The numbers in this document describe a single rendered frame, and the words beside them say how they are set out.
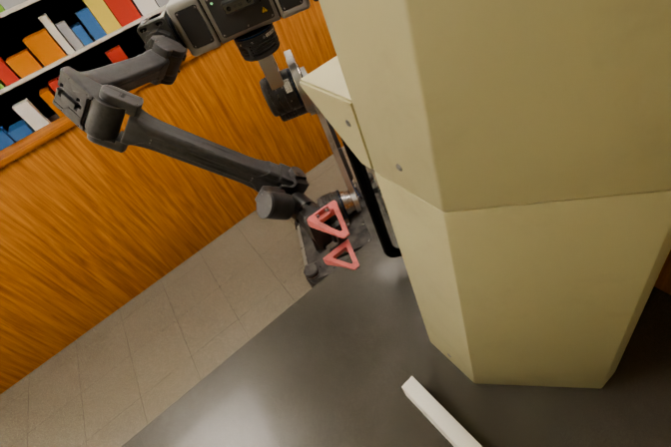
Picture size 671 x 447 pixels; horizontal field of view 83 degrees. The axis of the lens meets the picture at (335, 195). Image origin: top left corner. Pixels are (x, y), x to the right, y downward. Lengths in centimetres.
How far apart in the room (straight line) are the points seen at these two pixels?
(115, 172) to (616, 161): 234
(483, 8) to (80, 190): 235
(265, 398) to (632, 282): 69
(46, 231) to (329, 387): 203
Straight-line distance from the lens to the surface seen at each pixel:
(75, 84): 84
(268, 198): 77
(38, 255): 267
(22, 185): 247
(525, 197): 39
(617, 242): 47
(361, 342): 87
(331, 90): 44
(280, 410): 88
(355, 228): 199
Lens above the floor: 170
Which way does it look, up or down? 41 degrees down
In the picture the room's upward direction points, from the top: 24 degrees counter-clockwise
